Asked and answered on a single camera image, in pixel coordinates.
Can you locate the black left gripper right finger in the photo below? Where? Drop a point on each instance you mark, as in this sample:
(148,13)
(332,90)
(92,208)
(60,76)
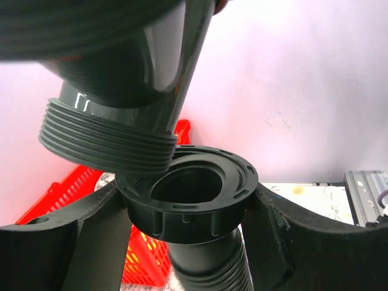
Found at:
(291,248)

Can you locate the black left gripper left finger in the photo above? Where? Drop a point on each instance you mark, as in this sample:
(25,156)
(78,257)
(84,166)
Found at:
(81,246)

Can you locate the grey tee pipe fitting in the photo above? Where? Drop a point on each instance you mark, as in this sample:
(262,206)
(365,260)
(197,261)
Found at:
(126,67)

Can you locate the red plastic basket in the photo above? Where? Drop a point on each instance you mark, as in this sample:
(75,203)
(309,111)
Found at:
(146,262)

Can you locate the crumpled grey paper bag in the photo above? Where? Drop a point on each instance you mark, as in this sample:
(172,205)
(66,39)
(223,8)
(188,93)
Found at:
(103,180)

